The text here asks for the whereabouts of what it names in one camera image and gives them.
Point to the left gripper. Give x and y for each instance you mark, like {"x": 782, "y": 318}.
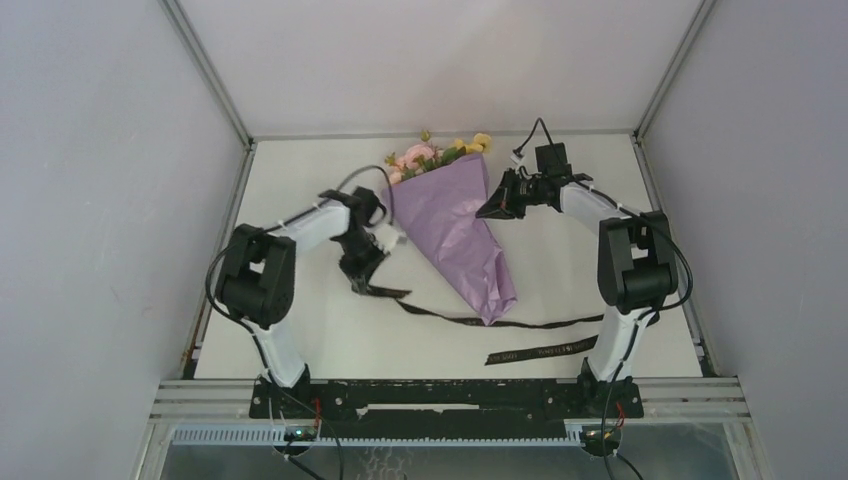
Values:
{"x": 362, "y": 273}

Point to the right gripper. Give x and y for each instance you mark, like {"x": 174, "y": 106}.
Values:
{"x": 502, "y": 205}

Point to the yellow fake flower stem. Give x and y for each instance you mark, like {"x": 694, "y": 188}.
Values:
{"x": 481, "y": 143}
{"x": 457, "y": 150}

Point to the pink purple wrapping paper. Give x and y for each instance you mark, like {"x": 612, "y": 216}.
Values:
{"x": 436, "y": 211}

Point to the pink fake flower stem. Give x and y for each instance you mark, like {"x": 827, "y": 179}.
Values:
{"x": 397, "y": 167}
{"x": 421, "y": 157}

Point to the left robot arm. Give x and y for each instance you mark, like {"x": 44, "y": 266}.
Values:
{"x": 251, "y": 281}

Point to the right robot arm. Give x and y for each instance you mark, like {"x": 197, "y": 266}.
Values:
{"x": 636, "y": 268}

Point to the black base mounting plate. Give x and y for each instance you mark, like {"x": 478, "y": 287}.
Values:
{"x": 443, "y": 410}

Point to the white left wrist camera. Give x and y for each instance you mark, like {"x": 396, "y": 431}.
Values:
{"x": 388, "y": 237}

